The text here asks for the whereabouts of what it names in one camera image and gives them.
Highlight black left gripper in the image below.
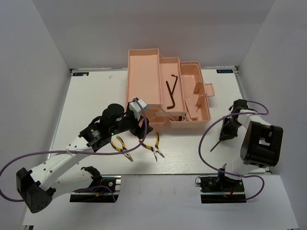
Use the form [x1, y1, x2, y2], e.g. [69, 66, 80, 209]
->
[110, 102, 154, 139]

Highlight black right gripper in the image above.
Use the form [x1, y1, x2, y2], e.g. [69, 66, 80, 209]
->
[220, 116, 243, 140]

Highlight brown hex key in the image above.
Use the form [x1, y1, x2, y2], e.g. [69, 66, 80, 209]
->
[166, 81, 176, 110]
[171, 74, 178, 94]
[210, 139, 222, 152]

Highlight yellow needle-nose pliers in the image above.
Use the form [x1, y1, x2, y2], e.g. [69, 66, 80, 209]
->
[110, 136, 133, 162]

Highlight pink plastic toolbox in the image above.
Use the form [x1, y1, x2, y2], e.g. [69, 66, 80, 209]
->
[126, 48, 215, 130]

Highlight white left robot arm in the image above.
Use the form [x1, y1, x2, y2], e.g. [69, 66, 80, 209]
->
[16, 99, 152, 213]

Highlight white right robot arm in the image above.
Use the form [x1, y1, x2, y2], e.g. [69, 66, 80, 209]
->
[216, 99, 283, 191]

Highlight XDOF logo label right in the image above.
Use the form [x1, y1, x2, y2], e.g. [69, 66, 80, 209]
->
[216, 69, 234, 74]

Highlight xdof logo label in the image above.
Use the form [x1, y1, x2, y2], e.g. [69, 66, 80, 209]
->
[216, 69, 234, 74]
[72, 72, 89, 77]

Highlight XDOF logo label left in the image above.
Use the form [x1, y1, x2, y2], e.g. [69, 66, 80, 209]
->
[72, 72, 89, 77]

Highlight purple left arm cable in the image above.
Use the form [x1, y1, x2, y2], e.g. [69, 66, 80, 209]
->
[0, 99, 148, 203]

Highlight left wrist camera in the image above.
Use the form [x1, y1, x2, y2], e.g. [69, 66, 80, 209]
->
[128, 98, 148, 121]

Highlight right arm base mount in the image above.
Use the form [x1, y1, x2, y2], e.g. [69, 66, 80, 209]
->
[195, 174, 247, 204]

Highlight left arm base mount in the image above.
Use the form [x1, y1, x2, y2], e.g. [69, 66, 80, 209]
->
[70, 175, 121, 203]

